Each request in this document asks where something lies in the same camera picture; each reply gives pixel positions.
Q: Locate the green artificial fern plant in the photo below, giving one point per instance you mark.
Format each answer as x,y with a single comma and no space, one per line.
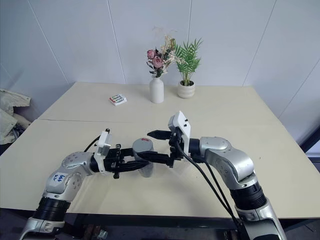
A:
186,58

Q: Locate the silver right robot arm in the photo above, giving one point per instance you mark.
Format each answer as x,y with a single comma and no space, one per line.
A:
225,152

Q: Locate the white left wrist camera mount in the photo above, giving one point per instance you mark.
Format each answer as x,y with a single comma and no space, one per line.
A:
103,141

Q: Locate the grey metal cup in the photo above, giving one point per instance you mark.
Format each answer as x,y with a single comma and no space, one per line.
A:
147,172

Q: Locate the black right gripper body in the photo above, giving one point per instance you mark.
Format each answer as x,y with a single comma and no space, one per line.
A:
175,147

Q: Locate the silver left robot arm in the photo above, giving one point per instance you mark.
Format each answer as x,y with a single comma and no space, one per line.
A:
75,162

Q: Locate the black table frame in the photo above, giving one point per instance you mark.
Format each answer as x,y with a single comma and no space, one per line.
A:
150,220

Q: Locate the small box of batteries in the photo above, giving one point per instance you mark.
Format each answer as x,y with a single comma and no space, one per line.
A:
117,99

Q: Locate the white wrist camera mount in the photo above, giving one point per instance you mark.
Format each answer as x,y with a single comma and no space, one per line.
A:
181,122
103,141

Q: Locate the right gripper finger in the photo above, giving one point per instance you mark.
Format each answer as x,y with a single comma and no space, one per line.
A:
160,135
157,158

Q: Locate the crumpled beige cloth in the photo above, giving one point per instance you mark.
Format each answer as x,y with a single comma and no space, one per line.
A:
10,110

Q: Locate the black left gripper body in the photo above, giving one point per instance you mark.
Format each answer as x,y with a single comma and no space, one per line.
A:
112,162

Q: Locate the dark metal object under table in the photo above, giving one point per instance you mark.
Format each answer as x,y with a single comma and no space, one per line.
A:
96,232

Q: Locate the cream ribbed plant pot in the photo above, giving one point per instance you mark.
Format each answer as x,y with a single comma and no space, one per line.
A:
186,90

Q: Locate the grey jar lid red label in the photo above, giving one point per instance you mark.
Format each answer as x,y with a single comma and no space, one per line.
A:
142,146

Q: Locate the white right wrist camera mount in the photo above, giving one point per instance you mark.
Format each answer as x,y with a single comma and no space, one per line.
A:
181,122

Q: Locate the pink dried flower bouquet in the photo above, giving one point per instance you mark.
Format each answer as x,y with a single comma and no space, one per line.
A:
158,61

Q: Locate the white ceramic vase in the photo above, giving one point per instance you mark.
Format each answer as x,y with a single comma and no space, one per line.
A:
156,91

